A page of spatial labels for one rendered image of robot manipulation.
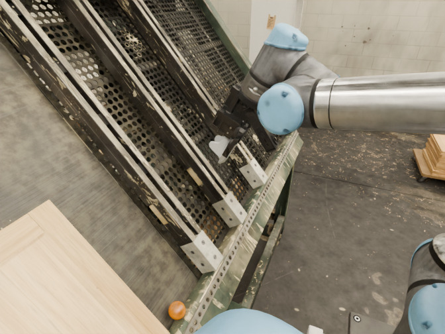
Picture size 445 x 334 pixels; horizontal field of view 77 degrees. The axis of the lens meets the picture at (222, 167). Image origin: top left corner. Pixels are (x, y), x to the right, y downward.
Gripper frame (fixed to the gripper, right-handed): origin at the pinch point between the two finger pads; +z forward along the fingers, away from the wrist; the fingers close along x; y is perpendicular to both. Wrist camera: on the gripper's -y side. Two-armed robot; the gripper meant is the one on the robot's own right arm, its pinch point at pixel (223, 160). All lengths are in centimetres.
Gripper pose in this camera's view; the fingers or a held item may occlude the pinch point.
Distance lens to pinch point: 75.3
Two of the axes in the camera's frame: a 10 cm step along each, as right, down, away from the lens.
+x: -3.8, 4.9, -7.9
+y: -8.2, -5.7, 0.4
